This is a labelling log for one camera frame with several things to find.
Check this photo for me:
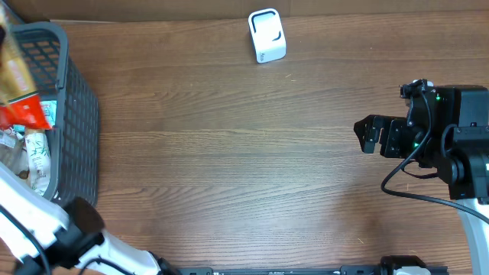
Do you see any white bamboo print tube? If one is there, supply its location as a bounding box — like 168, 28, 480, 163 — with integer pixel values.
24, 129, 51, 196

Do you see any orange gold pasta package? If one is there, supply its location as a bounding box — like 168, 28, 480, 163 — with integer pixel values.
1, 8, 51, 130

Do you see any clear brown snack pouch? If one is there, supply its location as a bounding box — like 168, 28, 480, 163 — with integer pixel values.
1, 130, 29, 182

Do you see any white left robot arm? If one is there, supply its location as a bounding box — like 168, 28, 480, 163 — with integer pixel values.
1, 166, 178, 275

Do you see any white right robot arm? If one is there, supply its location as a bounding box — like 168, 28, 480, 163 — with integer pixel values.
354, 79, 488, 274

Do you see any white barcode scanner stand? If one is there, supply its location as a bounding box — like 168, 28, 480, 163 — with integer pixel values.
248, 8, 287, 63

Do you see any grey plastic mesh basket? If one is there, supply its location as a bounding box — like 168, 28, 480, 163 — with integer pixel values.
1, 22, 100, 205

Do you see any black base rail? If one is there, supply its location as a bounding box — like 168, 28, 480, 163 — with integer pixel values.
178, 255, 449, 275

